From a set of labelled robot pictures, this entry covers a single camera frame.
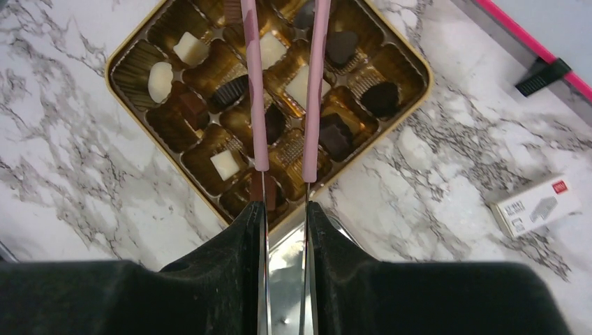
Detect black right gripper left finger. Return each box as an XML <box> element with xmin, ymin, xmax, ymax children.
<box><xmin>1</xmin><ymin>202</ymin><xmax>266</xmax><ymax>334</ymax></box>

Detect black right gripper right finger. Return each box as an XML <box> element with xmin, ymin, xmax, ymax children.
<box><xmin>306</xmin><ymin>202</ymin><xmax>570</xmax><ymax>334</ymax></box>

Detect brown chocolate apart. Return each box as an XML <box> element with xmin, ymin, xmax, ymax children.
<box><xmin>249</xmin><ymin>171</ymin><xmax>277</xmax><ymax>211</ymax></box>

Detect white chocolate piece front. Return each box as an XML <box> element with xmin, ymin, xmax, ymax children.
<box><xmin>210</xmin><ymin>150</ymin><xmax>240</xmax><ymax>181</ymax></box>

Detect dark square chocolate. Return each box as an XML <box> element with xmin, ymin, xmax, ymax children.
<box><xmin>319</xmin><ymin>114</ymin><xmax>353</xmax><ymax>162</ymax></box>

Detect dark oval chocolate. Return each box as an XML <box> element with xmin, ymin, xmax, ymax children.
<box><xmin>265</xmin><ymin>103</ymin><xmax>286</xmax><ymax>145</ymax></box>

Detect dark brown chocolate front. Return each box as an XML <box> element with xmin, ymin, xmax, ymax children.
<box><xmin>179</xmin><ymin>91</ymin><xmax>209</xmax><ymax>131</ymax></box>

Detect dark round ridged chocolate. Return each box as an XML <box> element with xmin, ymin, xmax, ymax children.
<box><xmin>360</xmin><ymin>82</ymin><xmax>399</xmax><ymax>118</ymax></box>

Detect dark fluted cup chocolate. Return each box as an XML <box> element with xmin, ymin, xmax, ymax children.
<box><xmin>212</xmin><ymin>75</ymin><xmax>249</xmax><ymax>110</ymax></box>

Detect white square chocolate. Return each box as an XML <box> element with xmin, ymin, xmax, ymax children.
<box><xmin>172</xmin><ymin>31</ymin><xmax>209</xmax><ymax>67</ymax></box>
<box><xmin>260</xmin><ymin>32</ymin><xmax>287</xmax><ymax>70</ymax></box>
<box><xmin>285</xmin><ymin>65</ymin><xmax>309</xmax><ymax>115</ymax></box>

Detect pink silicone tongs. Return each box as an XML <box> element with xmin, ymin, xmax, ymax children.
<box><xmin>239</xmin><ymin>0</ymin><xmax>333</xmax><ymax>335</ymax></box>

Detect white round chocolate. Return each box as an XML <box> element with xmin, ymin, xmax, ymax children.
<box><xmin>147</xmin><ymin>61</ymin><xmax>174</xmax><ymax>103</ymax></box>

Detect brown round chocolate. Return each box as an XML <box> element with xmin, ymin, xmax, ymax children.
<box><xmin>293</xmin><ymin>0</ymin><xmax>316</xmax><ymax>30</ymax></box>

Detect gold chocolate box tray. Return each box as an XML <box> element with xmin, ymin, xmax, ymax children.
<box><xmin>106</xmin><ymin>1</ymin><xmax>433</xmax><ymax>230</ymax></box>

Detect silver tin lid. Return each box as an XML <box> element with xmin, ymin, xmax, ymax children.
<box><xmin>265</xmin><ymin>214</ymin><xmax>367</xmax><ymax>335</ymax></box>

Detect small white card box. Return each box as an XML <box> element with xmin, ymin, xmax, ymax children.
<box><xmin>489</xmin><ymin>174</ymin><xmax>582</xmax><ymax>238</ymax></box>

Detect black whiteboard stand left foot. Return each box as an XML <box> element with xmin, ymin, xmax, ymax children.
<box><xmin>515</xmin><ymin>57</ymin><xmax>572</xmax><ymax>97</ymax></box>

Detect pink-framed whiteboard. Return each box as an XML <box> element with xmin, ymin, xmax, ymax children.
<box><xmin>455</xmin><ymin>1</ymin><xmax>591</xmax><ymax>124</ymax></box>

